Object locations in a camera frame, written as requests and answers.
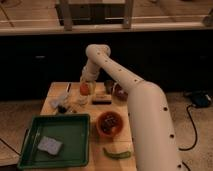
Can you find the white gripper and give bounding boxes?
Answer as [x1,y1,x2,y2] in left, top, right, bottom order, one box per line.
[80,61,99,93]

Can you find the red orange apple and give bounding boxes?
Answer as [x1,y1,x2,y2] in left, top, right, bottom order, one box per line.
[79,83,90,96]

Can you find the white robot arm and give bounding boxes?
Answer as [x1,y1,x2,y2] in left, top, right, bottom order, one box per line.
[81,44,183,171]

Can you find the dark small cup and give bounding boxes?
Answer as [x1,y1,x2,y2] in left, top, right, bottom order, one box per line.
[104,80,115,94]

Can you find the white paper cup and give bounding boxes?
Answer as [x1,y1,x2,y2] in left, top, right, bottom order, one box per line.
[75,95,88,105]

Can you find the black and tan eraser block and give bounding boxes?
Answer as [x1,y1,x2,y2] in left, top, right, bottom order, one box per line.
[92,95,112,104]

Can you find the dark red bowl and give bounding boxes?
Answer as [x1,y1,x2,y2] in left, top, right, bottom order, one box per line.
[114,84,128,101]

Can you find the crumpled plastic wrapper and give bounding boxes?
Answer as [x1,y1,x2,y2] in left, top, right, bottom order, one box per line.
[50,92,69,108]

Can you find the small dark clip items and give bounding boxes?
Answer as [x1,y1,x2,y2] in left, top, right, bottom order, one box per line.
[57,105,77,114]

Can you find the orange bowl with dark contents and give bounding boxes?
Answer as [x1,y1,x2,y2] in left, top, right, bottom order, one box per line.
[96,111,124,138]

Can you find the green plastic tray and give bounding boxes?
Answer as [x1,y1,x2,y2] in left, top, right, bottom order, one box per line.
[18,114,90,169]

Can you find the blue grey sponge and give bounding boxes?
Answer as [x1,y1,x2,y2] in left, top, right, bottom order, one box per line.
[37,136,63,155]

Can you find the green chili pepper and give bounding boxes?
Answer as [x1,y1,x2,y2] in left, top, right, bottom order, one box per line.
[103,148,131,160]

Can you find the dark floor device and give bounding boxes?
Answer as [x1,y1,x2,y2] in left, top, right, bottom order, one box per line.
[188,92,212,108]

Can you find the wooden frame stand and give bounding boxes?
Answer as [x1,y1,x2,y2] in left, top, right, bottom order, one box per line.
[55,0,134,31]

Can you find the black floor cable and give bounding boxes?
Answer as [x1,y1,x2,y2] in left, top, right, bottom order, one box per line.
[178,103,199,171]

